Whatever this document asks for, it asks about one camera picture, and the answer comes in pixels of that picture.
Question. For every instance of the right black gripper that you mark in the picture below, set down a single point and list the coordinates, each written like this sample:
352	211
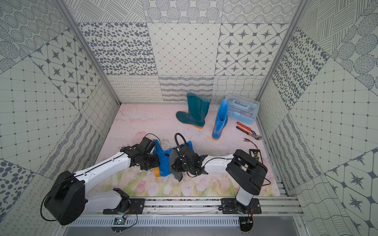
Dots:
177	166

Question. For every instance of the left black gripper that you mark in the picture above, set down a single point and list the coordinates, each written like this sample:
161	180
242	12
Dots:
151	159

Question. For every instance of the blue rubber boot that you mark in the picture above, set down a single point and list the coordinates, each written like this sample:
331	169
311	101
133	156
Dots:
221	119
163	157

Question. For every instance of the green rubber boot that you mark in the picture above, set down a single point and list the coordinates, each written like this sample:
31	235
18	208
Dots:
198	108

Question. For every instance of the grey microfibre cloth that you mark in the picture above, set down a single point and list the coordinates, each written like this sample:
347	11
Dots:
174	157

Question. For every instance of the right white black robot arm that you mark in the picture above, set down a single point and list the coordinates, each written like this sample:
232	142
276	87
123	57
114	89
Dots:
249	173

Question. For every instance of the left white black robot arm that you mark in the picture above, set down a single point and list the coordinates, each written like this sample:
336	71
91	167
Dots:
69	196

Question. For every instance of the white ventilation grille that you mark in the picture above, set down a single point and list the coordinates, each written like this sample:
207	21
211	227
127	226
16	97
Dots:
150	221

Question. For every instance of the light blue plastic toolbox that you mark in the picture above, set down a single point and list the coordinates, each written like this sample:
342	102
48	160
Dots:
242	109

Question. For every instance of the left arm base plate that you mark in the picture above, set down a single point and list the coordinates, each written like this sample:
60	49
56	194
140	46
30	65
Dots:
127	206

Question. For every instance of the aluminium mounting rail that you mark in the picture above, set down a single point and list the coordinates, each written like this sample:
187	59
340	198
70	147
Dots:
270	206

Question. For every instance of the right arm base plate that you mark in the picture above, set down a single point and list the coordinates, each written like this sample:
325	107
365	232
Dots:
231	206

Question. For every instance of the orange handled pliers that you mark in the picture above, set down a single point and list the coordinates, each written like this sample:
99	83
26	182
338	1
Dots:
248	131

